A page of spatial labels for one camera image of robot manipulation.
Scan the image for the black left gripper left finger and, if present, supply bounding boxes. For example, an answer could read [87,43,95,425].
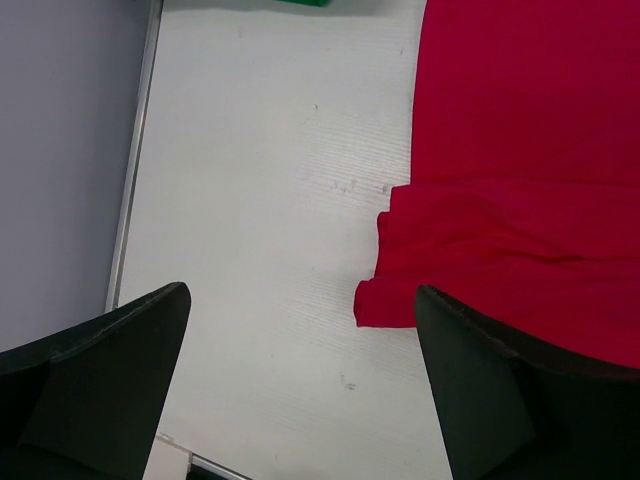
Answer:
[1,282,191,479]

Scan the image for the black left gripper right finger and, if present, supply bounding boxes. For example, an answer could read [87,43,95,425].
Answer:
[415,286,639,479]

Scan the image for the red t shirt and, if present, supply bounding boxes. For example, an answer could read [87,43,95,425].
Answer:
[354,1,639,368]

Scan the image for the green folded t shirt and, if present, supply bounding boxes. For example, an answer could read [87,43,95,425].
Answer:
[279,0,331,8]

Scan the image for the aluminium table frame rail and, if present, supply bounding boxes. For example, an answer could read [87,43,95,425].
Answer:
[104,0,164,312]

